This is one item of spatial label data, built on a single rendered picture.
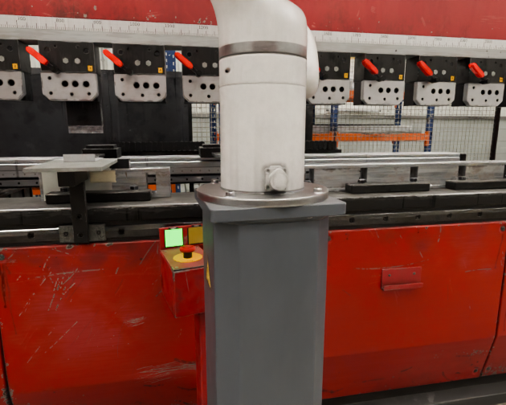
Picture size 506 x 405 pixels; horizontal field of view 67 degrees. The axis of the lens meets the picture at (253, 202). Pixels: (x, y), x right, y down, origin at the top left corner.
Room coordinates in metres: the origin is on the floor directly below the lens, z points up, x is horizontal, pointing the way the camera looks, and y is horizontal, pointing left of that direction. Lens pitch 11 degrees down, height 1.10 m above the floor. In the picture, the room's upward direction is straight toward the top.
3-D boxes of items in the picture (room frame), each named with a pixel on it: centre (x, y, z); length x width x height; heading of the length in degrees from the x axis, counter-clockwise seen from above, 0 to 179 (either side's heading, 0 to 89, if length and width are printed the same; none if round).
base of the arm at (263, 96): (0.55, -0.01, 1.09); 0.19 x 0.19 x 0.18
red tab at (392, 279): (1.24, -0.52, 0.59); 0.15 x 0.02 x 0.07; 101
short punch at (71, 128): (1.20, 0.52, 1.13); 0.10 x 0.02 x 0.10; 101
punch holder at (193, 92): (1.27, 0.15, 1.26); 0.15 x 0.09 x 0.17; 101
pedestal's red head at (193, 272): (0.93, 0.12, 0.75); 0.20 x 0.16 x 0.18; 114
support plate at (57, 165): (1.06, 0.49, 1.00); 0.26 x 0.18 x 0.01; 11
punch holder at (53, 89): (1.20, 0.54, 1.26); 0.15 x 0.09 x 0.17; 101
